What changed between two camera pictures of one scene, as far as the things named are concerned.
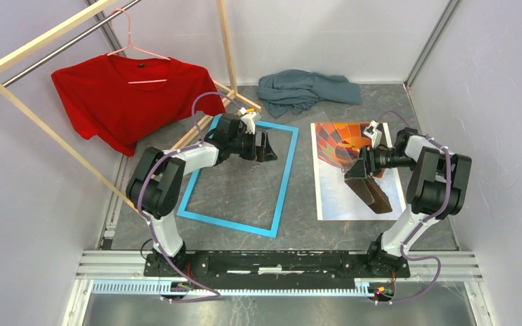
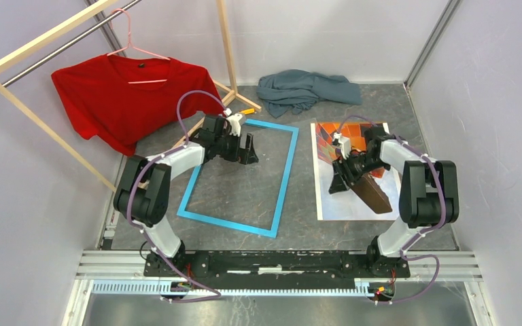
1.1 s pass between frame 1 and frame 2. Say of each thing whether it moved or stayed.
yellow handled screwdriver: stayed
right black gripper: moved
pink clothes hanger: stayed
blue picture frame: stayed
